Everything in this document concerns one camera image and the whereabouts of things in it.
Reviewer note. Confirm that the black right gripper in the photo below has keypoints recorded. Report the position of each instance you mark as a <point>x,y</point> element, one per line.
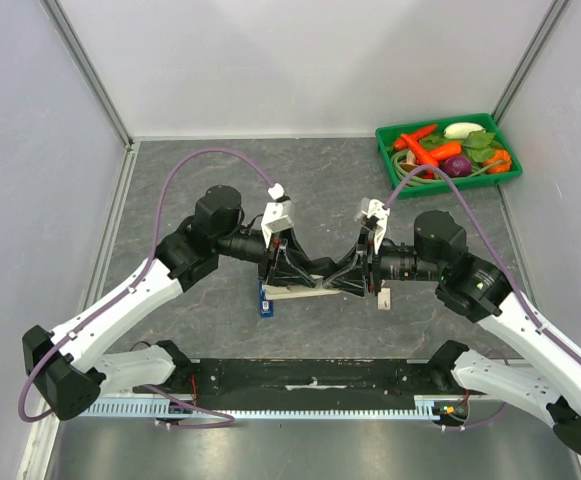
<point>366,265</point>

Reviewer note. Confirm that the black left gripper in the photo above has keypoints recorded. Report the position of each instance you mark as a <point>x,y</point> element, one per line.
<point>291,265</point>

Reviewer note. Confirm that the beige and black stapler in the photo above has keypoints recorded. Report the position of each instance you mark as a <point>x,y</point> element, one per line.
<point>297,292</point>

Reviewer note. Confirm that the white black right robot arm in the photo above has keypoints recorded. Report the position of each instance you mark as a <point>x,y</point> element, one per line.
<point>481,292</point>

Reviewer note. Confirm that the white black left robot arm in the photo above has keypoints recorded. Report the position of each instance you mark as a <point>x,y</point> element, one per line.
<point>70,365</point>

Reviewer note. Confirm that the blue and black stapler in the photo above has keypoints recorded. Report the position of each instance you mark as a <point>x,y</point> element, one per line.
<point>265,306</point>

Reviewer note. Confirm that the green toy long beans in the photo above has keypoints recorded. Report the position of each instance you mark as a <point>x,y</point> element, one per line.
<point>428,178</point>

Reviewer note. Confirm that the brown toy mushroom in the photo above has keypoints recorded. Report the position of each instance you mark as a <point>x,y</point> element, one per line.
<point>411,160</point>

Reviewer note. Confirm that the orange toy carrot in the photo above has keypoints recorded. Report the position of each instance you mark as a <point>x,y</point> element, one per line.
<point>422,156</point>
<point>400,144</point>
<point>446,151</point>

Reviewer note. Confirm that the purple toy onion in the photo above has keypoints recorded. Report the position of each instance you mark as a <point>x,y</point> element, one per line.
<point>458,166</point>

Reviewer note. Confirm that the green plastic basket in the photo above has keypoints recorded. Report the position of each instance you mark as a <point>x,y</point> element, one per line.
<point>386,136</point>

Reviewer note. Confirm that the white toy radish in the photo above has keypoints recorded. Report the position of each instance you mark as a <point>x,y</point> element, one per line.
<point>461,130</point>

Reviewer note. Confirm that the green toy leafy vegetable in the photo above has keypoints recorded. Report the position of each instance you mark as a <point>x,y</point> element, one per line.
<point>480,146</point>

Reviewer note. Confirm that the small orange toy pumpkin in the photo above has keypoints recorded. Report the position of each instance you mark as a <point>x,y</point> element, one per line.
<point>499,163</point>

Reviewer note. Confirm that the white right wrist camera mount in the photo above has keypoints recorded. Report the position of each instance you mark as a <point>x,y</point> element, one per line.
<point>374,215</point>

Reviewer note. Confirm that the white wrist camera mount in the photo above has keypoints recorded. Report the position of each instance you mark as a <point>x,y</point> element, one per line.
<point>277,216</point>
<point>374,215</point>

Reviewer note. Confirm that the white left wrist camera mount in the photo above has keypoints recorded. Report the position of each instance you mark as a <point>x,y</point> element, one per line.
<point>277,216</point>

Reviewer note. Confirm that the aluminium frame rail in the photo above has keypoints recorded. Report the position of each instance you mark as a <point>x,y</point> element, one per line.
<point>77,51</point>

